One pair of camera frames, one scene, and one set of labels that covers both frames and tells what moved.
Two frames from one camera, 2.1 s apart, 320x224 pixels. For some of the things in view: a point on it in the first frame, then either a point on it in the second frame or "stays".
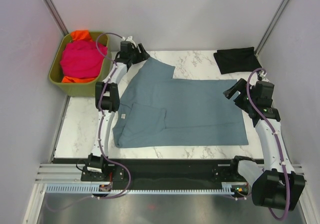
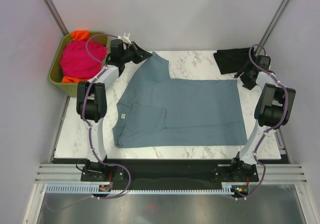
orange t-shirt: (78, 35) stays
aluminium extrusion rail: (51, 173) stays
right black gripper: (241, 85) → (247, 84)
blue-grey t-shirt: (157, 110) stays
